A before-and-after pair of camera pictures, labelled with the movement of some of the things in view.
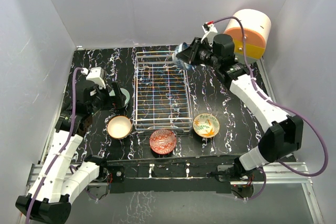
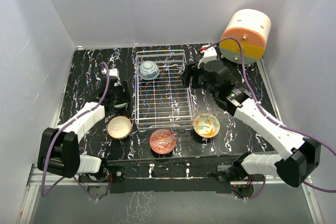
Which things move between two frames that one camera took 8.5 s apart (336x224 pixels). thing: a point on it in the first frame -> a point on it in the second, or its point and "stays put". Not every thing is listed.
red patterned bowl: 163,141 stays put
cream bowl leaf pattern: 206,125 stays put
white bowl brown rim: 119,127 stays put
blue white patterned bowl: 179,62 -> 148,70
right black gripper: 189,55 -> 191,70
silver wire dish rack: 161,98 stays put
